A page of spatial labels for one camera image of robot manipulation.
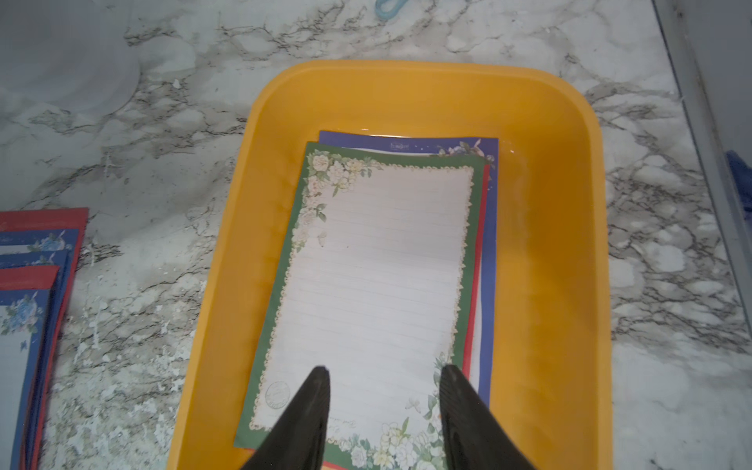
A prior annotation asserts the blue dustpan brush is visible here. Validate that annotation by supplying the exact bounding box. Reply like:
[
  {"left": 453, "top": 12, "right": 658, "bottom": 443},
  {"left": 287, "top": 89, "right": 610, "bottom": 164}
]
[{"left": 374, "top": 0, "right": 407, "bottom": 22}]

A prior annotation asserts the potted flower plant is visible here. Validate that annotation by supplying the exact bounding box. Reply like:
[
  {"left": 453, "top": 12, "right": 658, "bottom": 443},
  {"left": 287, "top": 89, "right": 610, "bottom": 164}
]
[{"left": 1, "top": 1, "right": 140, "bottom": 117}]

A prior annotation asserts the green floral stationery paper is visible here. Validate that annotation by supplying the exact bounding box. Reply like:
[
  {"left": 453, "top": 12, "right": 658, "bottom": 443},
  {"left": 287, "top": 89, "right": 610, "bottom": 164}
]
[{"left": 234, "top": 142, "right": 488, "bottom": 469}]

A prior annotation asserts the blue stationery paper stack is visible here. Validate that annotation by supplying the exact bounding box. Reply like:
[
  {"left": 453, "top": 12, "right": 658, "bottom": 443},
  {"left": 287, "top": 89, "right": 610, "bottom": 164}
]
[{"left": 318, "top": 130, "right": 499, "bottom": 405}]

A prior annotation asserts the yellow storage tray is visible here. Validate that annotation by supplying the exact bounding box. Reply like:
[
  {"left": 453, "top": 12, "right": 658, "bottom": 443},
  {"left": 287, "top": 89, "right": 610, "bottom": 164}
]
[{"left": 168, "top": 60, "right": 613, "bottom": 469}]

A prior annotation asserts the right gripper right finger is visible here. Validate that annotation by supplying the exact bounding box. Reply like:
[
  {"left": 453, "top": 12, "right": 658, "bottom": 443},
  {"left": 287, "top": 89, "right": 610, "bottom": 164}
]
[{"left": 439, "top": 364, "right": 534, "bottom": 470}]

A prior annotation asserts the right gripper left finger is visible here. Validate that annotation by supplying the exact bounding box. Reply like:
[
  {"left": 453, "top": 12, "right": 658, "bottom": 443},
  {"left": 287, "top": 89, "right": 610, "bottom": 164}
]
[{"left": 242, "top": 366, "right": 331, "bottom": 470}]

